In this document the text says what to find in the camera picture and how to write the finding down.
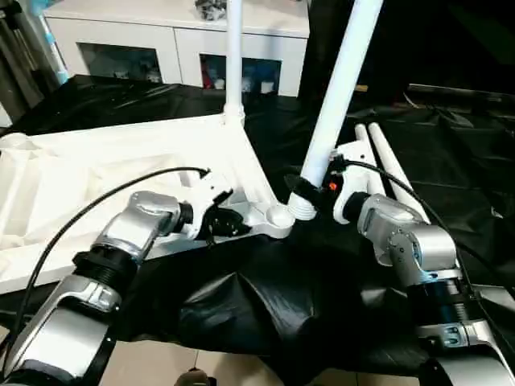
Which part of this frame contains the white plastic table leg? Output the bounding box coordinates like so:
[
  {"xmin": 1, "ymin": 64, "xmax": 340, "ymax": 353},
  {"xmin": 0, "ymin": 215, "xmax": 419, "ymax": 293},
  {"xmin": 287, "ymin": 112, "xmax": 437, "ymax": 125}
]
[
  {"xmin": 368, "ymin": 122, "xmax": 432, "ymax": 225},
  {"xmin": 288, "ymin": 0, "xmax": 385, "ymax": 222},
  {"xmin": 222, "ymin": 0, "xmax": 248, "ymax": 127},
  {"xmin": 355, "ymin": 123, "xmax": 388, "ymax": 199}
]

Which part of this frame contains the dark rounded robot body part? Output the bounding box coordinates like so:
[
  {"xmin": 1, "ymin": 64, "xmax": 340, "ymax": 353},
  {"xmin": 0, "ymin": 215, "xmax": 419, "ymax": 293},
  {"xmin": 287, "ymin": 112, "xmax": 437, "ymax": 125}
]
[{"xmin": 175, "ymin": 368, "xmax": 219, "ymax": 386}]

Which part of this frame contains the white cabinet with glass doors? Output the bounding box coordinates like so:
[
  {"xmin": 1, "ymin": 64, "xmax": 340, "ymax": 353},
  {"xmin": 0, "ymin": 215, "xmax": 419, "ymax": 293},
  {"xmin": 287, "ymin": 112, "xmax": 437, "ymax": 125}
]
[{"xmin": 42, "ymin": 0, "xmax": 311, "ymax": 98}]

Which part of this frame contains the black backdrop cloth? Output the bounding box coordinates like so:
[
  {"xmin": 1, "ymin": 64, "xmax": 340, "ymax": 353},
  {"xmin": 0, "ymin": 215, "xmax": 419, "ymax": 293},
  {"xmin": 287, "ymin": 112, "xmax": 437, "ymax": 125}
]
[{"xmin": 299, "ymin": 0, "xmax": 515, "ymax": 104}]

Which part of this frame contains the blue white wrapped roll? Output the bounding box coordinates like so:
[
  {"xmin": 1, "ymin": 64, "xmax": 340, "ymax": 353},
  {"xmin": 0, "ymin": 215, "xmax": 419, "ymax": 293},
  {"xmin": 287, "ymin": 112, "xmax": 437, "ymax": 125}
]
[{"xmin": 35, "ymin": 6, "xmax": 70, "ymax": 84}]

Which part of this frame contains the grey curtain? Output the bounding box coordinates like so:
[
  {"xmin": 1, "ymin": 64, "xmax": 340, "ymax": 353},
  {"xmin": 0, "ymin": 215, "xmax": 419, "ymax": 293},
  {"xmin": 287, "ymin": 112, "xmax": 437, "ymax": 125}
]
[{"xmin": 0, "ymin": 0, "xmax": 56, "ymax": 124}]

